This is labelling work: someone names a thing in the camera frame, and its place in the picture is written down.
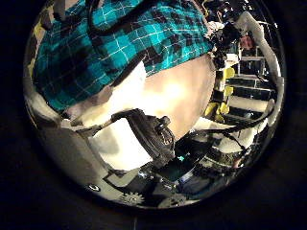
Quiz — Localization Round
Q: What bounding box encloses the teal black plaid shirt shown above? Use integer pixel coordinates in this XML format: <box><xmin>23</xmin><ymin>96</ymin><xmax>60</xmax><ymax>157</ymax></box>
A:
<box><xmin>33</xmin><ymin>0</ymin><xmax>215</xmax><ymax>113</ymax></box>

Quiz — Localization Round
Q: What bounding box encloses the person with light face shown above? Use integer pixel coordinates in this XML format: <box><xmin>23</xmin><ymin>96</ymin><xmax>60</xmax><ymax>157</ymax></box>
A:
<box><xmin>240</xmin><ymin>34</ymin><xmax>257</xmax><ymax>52</ymax></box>

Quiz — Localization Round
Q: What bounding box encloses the yellow shell chair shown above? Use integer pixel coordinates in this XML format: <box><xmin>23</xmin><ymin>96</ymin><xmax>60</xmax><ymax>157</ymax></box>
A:
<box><xmin>223</xmin><ymin>85</ymin><xmax>235</xmax><ymax>98</ymax></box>
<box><xmin>223</xmin><ymin>66</ymin><xmax>236</xmax><ymax>80</ymax></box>

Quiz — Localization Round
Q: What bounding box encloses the large yellow chair with label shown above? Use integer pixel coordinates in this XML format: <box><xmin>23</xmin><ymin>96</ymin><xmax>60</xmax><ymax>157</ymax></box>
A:
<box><xmin>204</xmin><ymin>102</ymin><xmax>230</xmax><ymax>123</ymax></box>

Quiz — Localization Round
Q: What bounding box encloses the long black cable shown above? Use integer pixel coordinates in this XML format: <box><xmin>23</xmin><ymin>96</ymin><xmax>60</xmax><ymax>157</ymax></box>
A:
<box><xmin>191</xmin><ymin>106</ymin><xmax>276</xmax><ymax>137</ymax></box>

